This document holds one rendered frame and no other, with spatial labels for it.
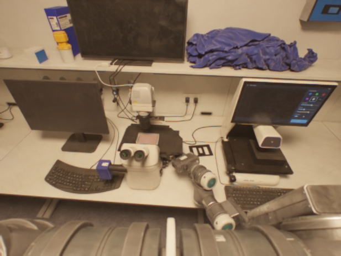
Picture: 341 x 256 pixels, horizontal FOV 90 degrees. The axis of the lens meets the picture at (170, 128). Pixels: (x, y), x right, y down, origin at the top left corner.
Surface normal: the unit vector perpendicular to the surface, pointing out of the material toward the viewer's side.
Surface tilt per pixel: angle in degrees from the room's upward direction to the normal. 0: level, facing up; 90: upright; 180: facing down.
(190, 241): 32
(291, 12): 90
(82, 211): 0
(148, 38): 86
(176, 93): 90
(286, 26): 90
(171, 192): 0
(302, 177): 0
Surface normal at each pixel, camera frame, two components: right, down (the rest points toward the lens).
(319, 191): -0.04, -0.56
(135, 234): 0.02, -0.99
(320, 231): -0.74, -0.39
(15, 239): 0.57, -0.82
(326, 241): -0.49, -0.83
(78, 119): -0.06, 0.58
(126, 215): 0.01, -0.77
